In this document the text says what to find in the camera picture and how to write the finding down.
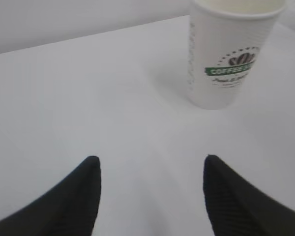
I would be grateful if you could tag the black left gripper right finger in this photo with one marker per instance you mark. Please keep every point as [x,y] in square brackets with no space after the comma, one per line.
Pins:
[237,208]

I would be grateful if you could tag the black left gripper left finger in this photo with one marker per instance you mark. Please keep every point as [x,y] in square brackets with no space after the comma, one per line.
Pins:
[70,208]

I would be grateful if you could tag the white paper coffee cup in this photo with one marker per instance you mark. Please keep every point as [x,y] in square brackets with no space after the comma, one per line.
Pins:
[225,39]

